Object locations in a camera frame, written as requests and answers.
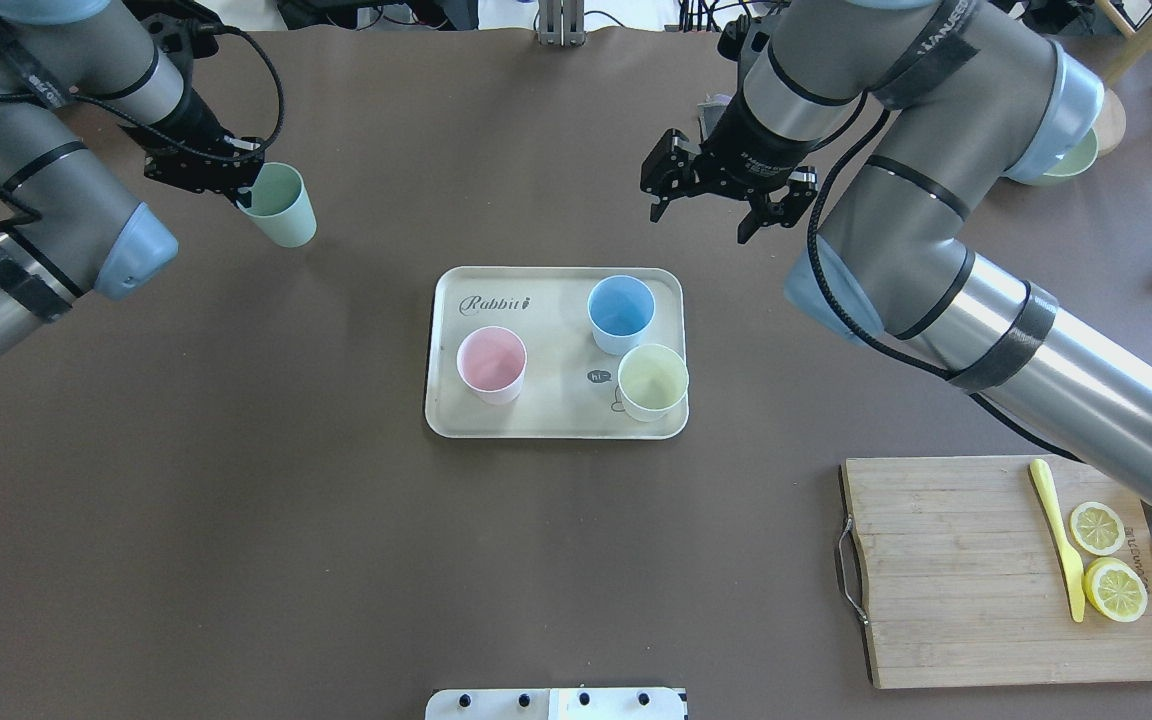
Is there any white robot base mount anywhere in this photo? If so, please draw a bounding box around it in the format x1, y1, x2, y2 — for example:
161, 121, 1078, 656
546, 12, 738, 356
424, 685, 690, 719

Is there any pink plastic cup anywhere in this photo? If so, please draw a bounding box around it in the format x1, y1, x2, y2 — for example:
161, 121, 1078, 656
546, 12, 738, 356
456, 325, 529, 406

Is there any cream rabbit tray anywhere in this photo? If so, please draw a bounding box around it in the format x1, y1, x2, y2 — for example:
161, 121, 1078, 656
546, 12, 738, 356
424, 266, 689, 439

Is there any dark grey folded cloth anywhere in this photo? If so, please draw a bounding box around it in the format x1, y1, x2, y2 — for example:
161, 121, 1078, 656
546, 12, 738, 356
698, 94, 732, 141

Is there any light blue plastic cup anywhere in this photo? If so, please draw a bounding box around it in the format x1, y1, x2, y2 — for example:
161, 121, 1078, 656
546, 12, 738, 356
586, 274, 657, 356

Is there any wooden cutting board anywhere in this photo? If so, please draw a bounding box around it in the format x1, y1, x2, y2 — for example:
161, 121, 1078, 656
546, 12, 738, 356
840, 456, 1152, 691

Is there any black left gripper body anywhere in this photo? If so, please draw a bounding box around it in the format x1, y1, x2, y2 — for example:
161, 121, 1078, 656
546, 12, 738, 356
141, 90, 232, 161

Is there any lemon half slice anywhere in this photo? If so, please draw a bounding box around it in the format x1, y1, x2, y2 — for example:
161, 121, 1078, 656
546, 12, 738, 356
1083, 558, 1149, 623
1068, 501, 1126, 558

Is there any aluminium frame post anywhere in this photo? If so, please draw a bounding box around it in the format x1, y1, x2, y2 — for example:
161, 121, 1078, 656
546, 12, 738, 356
536, 0, 588, 47

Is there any pale yellow plastic cup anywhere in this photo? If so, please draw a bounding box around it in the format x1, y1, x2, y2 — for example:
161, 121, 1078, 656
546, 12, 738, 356
617, 343, 690, 423

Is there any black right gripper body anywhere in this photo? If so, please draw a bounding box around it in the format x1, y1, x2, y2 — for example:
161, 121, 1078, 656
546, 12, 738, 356
696, 94, 817, 199

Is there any green ceramic bowl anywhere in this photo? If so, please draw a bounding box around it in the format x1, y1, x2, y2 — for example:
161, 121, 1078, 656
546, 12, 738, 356
1018, 128, 1100, 187

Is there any mint green plastic cup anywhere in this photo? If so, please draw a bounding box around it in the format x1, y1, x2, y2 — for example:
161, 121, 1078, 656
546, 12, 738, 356
236, 161, 317, 249

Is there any wooden mug tree stand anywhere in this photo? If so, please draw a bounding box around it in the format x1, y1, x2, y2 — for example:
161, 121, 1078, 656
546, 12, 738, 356
1092, 1, 1152, 158

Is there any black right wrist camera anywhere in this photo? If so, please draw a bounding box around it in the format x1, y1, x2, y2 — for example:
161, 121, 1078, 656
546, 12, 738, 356
717, 15, 780, 76

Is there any yellow plastic knife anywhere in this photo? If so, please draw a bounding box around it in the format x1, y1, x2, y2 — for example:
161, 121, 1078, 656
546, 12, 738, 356
1028, 457, 1087, 623

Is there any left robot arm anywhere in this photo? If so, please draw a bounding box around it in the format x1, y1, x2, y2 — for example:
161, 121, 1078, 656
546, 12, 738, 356
0, 1, 273, 357

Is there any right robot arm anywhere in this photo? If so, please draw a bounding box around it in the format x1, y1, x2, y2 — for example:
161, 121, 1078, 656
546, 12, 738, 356
641, 1, 1152, 506

